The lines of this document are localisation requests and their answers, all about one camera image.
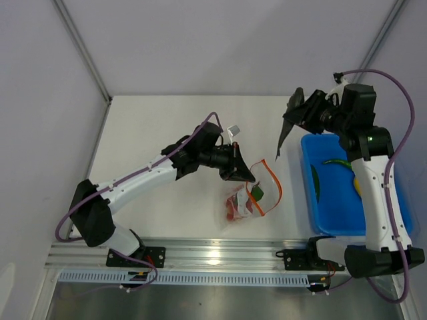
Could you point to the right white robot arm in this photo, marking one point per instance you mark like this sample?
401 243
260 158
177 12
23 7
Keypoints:
349 114

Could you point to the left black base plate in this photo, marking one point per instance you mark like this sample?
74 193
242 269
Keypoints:
152 255

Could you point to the grey toy fish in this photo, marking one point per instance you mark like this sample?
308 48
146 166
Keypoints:
295 100

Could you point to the white slotted cable duct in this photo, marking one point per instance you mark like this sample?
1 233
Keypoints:
186 278

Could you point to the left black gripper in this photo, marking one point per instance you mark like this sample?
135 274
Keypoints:
235 170

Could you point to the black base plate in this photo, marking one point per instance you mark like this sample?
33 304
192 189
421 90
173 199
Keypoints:
152 255
306 260

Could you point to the aluminium mounting rail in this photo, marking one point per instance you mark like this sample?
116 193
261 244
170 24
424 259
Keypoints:
191 255

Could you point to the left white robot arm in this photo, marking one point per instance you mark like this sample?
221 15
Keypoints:
94 205

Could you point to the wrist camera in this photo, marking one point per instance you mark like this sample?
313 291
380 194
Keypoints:
232 132
341 82

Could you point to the left aluminium frame post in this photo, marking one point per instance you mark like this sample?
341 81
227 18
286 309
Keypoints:
81 48

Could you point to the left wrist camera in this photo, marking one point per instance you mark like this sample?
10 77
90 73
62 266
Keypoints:
232 132

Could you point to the aluminium frame post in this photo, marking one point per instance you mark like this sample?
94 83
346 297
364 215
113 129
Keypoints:
81 48
397 9

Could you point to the blue plastic bin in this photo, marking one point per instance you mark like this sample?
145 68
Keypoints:
339 211

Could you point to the right aluminium frame post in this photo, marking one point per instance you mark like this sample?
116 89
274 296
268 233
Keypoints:
397 9

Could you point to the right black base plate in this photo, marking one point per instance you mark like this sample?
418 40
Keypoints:
306 260

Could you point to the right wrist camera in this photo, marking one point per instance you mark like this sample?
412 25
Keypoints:
341 82

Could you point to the green chili pepper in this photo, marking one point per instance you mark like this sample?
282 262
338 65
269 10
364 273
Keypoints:
341 162

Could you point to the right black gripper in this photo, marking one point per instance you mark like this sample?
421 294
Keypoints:
317 100

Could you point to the red cherry tomato bunch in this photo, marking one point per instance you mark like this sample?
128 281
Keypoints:
244 202

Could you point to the yellow bell pepper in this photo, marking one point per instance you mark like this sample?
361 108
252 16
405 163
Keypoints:
357 187

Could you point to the clear orange zip top bag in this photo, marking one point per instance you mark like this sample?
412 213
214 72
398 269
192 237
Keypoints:
270 185

